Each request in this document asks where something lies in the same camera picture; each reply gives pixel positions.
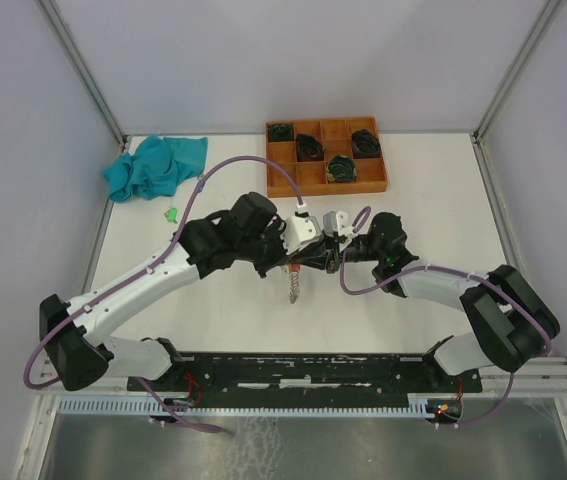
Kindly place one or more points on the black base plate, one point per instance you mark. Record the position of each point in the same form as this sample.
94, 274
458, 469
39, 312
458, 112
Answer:
310, 380

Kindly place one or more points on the teal cloth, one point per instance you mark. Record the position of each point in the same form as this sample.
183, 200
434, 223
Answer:
156, 168

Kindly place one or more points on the key with green tag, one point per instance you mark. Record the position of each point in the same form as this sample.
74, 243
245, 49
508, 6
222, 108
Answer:
171, 215

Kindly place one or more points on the rolled dark fabric right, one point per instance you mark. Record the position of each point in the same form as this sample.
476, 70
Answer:
365, 144

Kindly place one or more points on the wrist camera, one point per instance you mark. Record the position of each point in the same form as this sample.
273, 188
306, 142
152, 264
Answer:
336, 224
300, 232

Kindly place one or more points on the left aluminium frame post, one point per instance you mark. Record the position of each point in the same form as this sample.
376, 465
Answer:
52, 14

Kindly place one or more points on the rolled dark fabric far left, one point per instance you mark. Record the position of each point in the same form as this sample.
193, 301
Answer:
280, 132

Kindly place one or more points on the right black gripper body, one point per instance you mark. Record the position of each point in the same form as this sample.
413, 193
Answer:
356, 250

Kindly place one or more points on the metal keyring organizer yellow handle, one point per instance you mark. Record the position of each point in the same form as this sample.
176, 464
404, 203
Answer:
293, 271

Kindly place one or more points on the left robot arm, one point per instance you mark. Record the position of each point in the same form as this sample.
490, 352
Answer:
78, 334

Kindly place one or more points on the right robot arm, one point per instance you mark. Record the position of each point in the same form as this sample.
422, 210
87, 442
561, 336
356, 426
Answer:
510, 324

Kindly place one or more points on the rolled dark fabric green pattern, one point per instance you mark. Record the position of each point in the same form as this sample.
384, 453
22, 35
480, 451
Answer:
341, 169

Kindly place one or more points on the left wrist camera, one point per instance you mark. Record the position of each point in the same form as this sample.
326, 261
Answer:
300, 232

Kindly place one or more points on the right aluminium frame post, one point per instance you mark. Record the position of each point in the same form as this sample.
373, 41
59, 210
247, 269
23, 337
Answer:
517, 66

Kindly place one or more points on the wooden compartment tray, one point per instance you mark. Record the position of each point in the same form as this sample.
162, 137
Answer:
310, 177

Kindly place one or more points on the rolled dark fabric red pattern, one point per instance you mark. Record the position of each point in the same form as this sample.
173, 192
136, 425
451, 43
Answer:
308, 148

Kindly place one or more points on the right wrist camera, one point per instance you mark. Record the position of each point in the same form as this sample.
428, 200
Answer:
336, 224

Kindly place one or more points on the white cable duct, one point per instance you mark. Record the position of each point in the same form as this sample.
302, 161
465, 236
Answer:
145, 405

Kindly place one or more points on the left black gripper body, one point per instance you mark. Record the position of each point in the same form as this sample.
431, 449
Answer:
268, 251

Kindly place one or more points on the aluminium frame post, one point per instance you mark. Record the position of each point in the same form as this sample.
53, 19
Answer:
517, 66
52, 14

